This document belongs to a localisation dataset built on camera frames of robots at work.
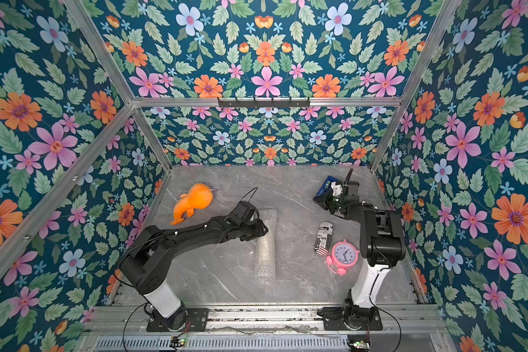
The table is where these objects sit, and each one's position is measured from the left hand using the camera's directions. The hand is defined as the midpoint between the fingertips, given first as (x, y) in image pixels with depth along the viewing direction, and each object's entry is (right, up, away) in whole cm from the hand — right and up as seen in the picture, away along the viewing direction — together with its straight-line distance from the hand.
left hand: (268, 231), depth 90 cm
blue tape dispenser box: (+25, +14, +10) cm, 30 cm away
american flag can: (+25, 0, +3) cm, 25 cm away
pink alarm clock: (+31, -8, -4) cm, 32 cm away
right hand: (+23, +15, +7) cm, 28 cm away
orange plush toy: (-33, +14, +9) cm, 37 cm away
